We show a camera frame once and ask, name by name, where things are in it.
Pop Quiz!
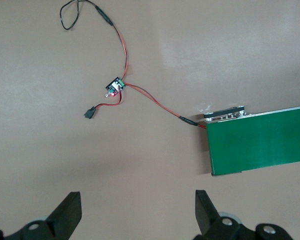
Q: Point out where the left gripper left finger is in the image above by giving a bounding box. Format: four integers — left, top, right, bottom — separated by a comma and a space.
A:
0, 191, 82, 240

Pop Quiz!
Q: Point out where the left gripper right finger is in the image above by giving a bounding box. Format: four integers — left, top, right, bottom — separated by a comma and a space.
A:
193, 189, 295, 240

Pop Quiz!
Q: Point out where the small green controller board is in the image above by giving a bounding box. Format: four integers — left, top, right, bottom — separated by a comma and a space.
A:
104, 76, 127, 99

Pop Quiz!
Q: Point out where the red black conveyor wire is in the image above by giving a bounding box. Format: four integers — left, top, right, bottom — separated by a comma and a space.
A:
124, 82, 207, 130

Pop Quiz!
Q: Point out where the red black power wire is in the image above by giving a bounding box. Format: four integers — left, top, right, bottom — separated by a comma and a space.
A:
59, 0, 131, 82

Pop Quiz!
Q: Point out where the green conveyor belt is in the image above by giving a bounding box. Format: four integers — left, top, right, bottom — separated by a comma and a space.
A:
203, 104, 300, 178

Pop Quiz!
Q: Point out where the black plug with wire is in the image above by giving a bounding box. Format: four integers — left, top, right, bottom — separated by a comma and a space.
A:
83, 91, 123, 120

